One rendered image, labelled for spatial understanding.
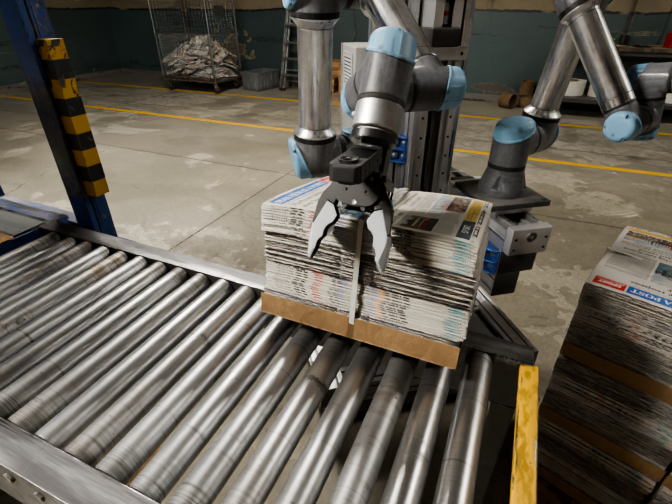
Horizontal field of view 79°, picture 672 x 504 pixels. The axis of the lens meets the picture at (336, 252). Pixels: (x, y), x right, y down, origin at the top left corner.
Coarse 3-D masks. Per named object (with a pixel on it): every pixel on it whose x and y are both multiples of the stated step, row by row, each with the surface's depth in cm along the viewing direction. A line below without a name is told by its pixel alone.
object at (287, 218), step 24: (288, 192) 79; (312, 192) 80; (264, 216) 73; (288, 216) 70; (312, 216) 69; (288, 240) 73; (336, 240) 69; (288, 264) 74; (312, 264) 72; (336, 264) 70; (264, 288) 78; (288, 288) 76; (312, 288) 74; (336, 288) 72; (336, 312) 73
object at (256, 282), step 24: (96, 240) 112; (120, 240) 112; (168, 264) 102; (192, 264) 102; (216, 264) 102; (480, 336) 80; (384, 360) 88; (504, 360) 75; (528, 360) 74; (456, 384) 83; (504, 384) 78
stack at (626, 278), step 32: (608, 256) 100; (640, 256) 100; (608, 288) 89; (640, 288) 88; (576, 320) 96; (608, 320) 91; (640, 320) 87; (608, 352) 94; (640, 352) 89; (576, 384) 102; (608, 384) 96; (576, 416) 106; (608, 416) 100; (640, 416) 94; (544, 448) 118; (576, 448) 110; (640, 448) 98; (544, 480) 122; (576, 480) 114; (608, 480) 108; (640, 480) 101
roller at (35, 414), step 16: (192, 288) 94; (160, 304) 88; (176, 304) 90; (144, 320) 84; (160, 320) 86; (128, 336) 80; (144, 336) 82; (96, 352) 76; (112, 352) 77; (128, 352) 79; (80, 368) 73; (96, 368) 74; (64, 384) 70; (80, 384) 71; (32, 400) 67; (48, 400) 67; (64, 400) 69; (16, 416) 64; (32, 416) 65; (48, 416) 66; (32, 432) 64
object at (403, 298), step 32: (416, 224) 65; (448, 224) 66; (480, 224) 68; (416, 256) 64; (448, 256) 62; (480, 256) 69; (384, 288) 68; (416, 288) 65; (448, 288) 63; (384, 320) 70; (416, 320) 68; (448, 320) 65
